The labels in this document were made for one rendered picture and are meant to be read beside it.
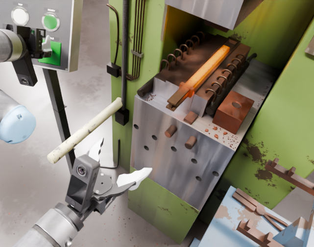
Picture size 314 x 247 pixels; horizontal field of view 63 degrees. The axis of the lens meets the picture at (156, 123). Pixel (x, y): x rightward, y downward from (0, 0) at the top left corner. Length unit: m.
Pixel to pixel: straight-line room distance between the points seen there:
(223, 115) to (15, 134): 0.57
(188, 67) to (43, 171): 1.24
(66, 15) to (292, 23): 0.82
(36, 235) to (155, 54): 0.74
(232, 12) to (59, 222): 0.58
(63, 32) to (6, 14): 0.19
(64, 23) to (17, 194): 1.17
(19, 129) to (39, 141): 1.43
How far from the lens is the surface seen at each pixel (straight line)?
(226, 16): 0.68
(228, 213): 0.93
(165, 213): 1.38
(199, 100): 0.82
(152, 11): 0.96
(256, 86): 1.08
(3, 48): 0.66
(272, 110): 0.93
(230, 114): 0.81
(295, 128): 0.95
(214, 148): 0.83
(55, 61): 0.93
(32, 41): 0.79
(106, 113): 1.21
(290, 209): 1.97
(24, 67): 0.79
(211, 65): 0.94
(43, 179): 1.80
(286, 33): 1.17
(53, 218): 0.54
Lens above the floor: 1.51
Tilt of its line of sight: 47 degrees down
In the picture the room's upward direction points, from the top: 10 degrees clockwise
